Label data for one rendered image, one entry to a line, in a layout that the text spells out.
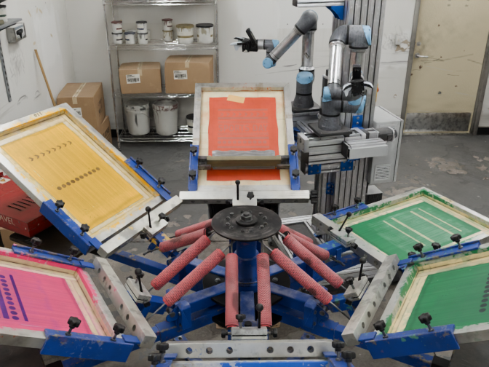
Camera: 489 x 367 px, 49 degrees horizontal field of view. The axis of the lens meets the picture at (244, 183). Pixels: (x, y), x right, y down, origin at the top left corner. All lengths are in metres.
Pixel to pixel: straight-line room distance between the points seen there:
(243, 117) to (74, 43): 3.94
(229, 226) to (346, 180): 1.80
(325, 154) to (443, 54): 3.86
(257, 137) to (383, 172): 1.16
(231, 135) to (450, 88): 4.56
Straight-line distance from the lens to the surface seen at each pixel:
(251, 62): 6.66
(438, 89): 7.26
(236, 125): 3.20
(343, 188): 3.92
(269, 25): 6.59
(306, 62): 3.99
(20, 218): 2.94
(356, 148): 3.47
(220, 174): 3.00
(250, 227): 2.22
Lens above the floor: 2.43
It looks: 26 degrees down
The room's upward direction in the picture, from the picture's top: straight up
